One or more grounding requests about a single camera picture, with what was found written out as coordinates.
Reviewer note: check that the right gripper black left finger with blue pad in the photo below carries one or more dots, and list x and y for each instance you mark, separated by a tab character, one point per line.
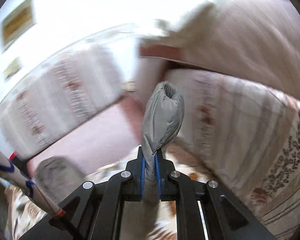
94	211

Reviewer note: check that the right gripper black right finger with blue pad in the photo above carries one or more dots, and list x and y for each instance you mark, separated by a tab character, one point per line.
205	210

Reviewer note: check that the olive quilted hooded jacket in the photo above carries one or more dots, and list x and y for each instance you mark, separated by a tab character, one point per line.
162	121

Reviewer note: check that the leaf pattern bed blanket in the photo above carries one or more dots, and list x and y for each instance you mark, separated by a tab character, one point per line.
98	211

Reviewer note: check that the striped floral side cushion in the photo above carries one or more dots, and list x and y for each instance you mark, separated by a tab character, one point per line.
248	135

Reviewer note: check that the pink bolster pillow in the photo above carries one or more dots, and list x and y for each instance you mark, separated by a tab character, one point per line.
104	139

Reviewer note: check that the striped floral back cushion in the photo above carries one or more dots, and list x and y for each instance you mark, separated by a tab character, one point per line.
67	92

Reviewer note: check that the pink quilted folded blanket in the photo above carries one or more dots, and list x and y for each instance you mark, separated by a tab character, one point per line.
256	40

